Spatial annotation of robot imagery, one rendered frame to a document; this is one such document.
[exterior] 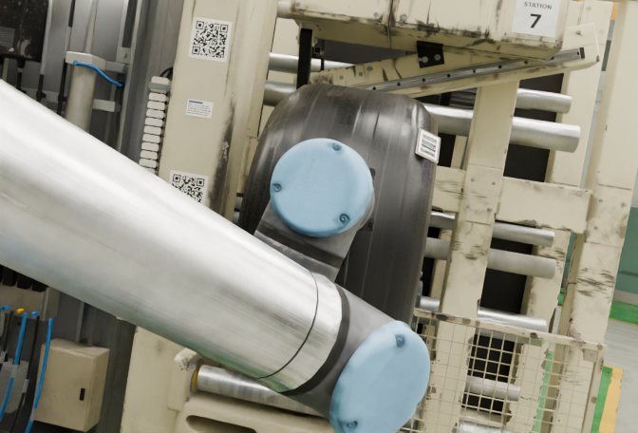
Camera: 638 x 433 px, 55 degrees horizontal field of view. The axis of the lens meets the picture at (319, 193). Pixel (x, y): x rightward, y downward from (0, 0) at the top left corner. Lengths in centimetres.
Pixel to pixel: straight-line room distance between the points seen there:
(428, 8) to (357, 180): 92
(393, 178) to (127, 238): 65
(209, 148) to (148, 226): 83
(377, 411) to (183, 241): 19
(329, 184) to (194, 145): 66
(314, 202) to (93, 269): 25
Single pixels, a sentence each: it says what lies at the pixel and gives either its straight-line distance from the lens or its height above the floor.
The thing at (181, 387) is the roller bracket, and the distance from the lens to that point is 113.
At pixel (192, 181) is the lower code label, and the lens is 119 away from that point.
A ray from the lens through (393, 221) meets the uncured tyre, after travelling 93.
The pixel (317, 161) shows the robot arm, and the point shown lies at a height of 132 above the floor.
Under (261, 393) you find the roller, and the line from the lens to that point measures 114.
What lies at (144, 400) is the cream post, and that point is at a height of 81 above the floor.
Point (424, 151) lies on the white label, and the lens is 100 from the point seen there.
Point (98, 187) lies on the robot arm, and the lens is 34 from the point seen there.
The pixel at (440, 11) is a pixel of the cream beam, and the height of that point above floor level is 168.
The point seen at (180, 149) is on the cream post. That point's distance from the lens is 120.
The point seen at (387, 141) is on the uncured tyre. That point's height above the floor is 137.
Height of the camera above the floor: 132
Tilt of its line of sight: 3 degrees down
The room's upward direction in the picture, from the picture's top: 9 degrees clockwise
